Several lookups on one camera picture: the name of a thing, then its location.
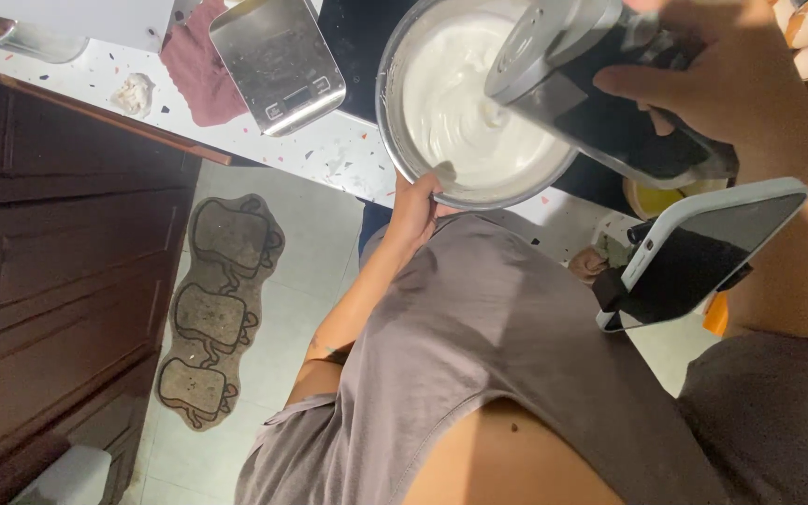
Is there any phone in white case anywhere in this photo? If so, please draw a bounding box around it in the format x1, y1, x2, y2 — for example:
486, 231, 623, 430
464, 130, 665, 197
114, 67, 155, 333
595, 177, 808, 333

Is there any maroon cloth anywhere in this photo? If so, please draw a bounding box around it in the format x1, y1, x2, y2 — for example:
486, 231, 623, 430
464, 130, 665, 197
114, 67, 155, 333
159, 0, 251, 129

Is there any steel mixing bowl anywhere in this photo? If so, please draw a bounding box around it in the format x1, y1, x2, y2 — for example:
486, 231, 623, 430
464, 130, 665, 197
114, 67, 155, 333
375, 0, 580, 212

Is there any toast pattern floor mat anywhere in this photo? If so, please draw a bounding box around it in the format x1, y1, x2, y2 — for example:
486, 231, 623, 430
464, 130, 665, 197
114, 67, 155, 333
154, 194, 286, 432

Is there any person's bare foot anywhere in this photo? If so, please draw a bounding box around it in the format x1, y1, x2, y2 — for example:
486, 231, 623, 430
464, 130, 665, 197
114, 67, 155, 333
567, 247, 610, 286

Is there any black and silver hand mixer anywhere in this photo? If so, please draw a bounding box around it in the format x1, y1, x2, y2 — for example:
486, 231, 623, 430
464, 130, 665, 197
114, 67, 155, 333
484, 0, 740, 191

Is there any white board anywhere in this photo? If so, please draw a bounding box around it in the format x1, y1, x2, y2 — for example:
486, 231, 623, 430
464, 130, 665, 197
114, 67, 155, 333
0, 0, 178, 54

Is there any orange plastic item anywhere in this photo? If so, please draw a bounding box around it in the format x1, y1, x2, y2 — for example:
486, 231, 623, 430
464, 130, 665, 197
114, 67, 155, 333
701, 291, 730, 337

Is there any crumpled white tissue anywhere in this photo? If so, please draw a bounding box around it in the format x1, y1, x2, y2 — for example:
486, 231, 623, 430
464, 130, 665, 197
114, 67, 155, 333
110, 72, 157, 119

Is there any person's right hand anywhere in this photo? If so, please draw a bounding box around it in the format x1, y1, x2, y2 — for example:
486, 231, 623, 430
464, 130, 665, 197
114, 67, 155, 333
592, 0, 808, 186

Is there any white whipped cream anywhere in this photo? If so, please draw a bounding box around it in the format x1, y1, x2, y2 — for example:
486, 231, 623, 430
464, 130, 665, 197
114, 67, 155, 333
402, 10, 573, 192

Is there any person's grey shirt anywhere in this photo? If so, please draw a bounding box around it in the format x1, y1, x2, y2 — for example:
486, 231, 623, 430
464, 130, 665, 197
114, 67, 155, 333
234, 210, 808, 505

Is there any brown wooden cabinet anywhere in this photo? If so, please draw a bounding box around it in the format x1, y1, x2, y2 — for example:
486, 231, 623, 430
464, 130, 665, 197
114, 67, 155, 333
0, 66, 234, 505

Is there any black phone chest mount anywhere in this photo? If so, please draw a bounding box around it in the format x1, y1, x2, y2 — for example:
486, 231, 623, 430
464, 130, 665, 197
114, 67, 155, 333
591, 223, 753, 318

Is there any dark blue fabric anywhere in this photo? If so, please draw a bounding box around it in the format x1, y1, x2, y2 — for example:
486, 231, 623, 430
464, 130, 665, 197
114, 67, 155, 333
358, 198, 395, 258

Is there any yellow bowl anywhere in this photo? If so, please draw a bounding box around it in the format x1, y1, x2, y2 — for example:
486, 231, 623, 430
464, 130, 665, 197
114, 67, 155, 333
621, 177, 729, 221

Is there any steel kitchen scale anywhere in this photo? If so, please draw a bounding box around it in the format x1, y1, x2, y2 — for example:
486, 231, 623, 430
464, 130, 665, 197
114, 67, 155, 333
208, 0, 347, 137

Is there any white plastic container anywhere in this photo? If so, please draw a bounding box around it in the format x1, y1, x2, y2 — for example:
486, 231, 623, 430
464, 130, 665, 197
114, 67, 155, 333
7, 445, 114, 505

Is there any person's left hand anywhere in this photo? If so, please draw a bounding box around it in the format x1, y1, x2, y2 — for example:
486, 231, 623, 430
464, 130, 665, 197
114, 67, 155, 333
385, 173, 462, 248

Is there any steel pot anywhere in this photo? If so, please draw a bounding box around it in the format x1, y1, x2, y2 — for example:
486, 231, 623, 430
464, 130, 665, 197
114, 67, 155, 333
0, 7, 90, 65

